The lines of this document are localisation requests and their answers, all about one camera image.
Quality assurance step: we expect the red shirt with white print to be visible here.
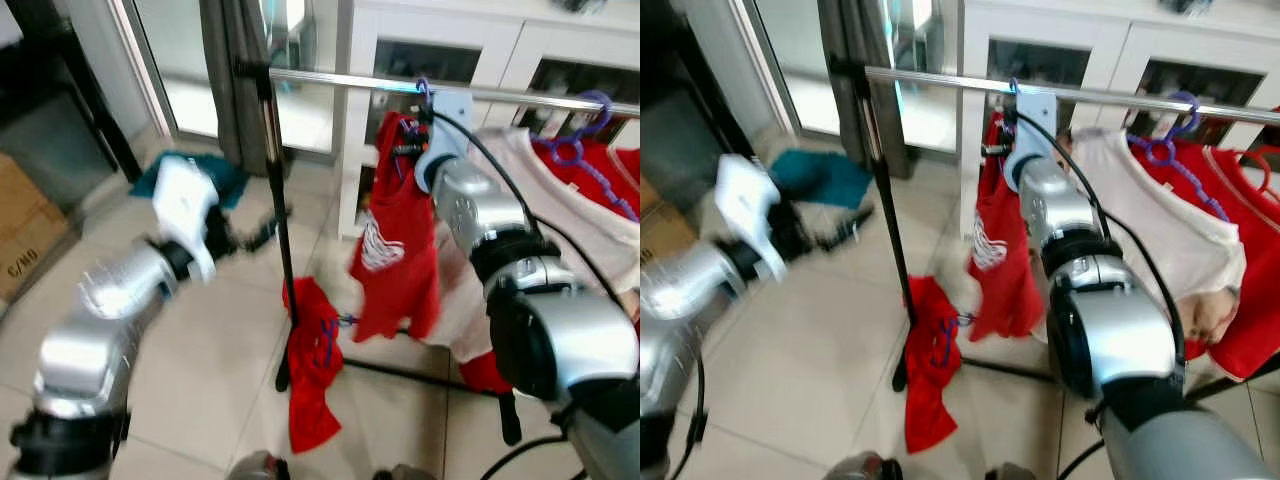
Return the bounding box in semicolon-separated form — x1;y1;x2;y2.
963;110;1048;344
348;110;443;344

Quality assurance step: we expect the purple plastic hanger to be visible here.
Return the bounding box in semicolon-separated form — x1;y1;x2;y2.
316;312;361;369
528;90;641;223
1128;90;1233;223
935;312;976;366

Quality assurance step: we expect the teal cloth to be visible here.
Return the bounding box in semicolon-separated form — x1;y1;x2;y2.
128;150;251;211
770;150;874;211

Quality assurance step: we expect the white glass-door cabinet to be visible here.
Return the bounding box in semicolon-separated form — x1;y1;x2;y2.
335;0;641;241
958;0;1280;236

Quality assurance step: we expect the printed cardboard box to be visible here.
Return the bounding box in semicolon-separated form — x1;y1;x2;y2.
0;150;79;303
640;205;679;293

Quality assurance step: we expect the grey curtain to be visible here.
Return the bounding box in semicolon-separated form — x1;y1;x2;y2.
818;0;916;181
198;0;293;179

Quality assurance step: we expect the crumpled red cloth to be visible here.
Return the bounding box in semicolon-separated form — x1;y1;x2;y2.
903;275;968;456
282;275;348;456

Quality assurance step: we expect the white hung shirt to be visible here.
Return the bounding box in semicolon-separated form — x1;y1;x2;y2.
1050;125;1251;351
440;128;641;366

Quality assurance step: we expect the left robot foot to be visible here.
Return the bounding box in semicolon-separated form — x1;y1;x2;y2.
828;452;903;480
226;450;293;480

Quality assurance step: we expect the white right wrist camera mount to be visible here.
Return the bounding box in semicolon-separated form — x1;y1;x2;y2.
1003;90;1061;193
413;90;477;198

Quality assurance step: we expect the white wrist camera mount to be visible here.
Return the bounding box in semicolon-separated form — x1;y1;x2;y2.
715;153;793;288
413;90;477;198
150;155;223;286
1003;90;1061;193

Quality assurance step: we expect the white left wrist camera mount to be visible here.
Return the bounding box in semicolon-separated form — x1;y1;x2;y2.
150;155;223;286
715;153;793;288

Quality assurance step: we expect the clothes rack with silver rail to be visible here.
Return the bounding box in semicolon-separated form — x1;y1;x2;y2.
233;58;641;448
828;55;1280;401

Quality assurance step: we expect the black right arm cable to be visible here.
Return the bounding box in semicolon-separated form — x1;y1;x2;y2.
1013;106;1188;346
430;108;633;321

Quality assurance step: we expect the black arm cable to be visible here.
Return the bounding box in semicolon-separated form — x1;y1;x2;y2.
430;108;633;321
1013;106;1188;346
663;350;713;480

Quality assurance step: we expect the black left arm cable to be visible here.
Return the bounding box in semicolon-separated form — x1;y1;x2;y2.
663;350;713;480

